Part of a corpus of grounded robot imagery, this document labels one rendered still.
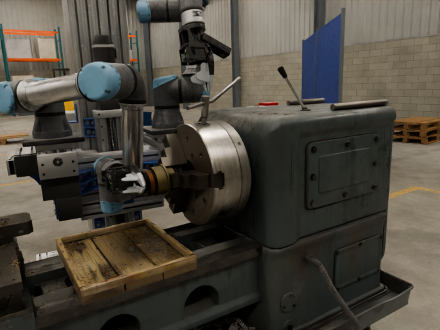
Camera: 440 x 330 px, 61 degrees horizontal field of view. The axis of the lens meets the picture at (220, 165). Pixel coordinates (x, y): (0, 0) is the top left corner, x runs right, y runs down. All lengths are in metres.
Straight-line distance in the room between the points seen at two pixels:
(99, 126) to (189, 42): 0.71
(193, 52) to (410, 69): 11.10
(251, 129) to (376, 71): 11.66
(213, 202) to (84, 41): 1.06
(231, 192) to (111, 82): 0.50
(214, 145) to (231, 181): 0.11
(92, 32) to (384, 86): 11.24
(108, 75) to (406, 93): 11.32
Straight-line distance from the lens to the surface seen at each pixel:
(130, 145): 1.38
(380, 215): 1.49
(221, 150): 1.04
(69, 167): 1.51
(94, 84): 1.23
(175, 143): 1.16
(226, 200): 1.06
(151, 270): 0.98
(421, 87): 11.98
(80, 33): 1.83
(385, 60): 12.56
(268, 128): 1.06
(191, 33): 1.25
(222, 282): 1.15
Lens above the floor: 1.35
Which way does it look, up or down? 12 degrees down
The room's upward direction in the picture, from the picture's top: 2 degrees counter-clockwise
